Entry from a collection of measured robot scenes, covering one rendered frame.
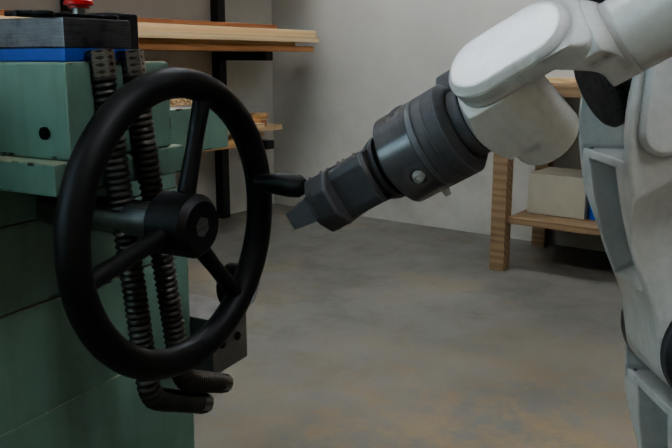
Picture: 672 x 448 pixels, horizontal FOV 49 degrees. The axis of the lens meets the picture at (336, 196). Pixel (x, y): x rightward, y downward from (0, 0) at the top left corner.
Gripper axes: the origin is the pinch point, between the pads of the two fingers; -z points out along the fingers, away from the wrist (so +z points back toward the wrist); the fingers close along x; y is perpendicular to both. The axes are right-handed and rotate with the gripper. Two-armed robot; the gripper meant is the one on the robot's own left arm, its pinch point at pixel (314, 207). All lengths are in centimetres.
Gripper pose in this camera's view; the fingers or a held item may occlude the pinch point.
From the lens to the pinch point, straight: 75.9
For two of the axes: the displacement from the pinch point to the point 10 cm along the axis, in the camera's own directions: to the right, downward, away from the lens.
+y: -5.0, -8.7, -0.3
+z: 7.6, -4.2, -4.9
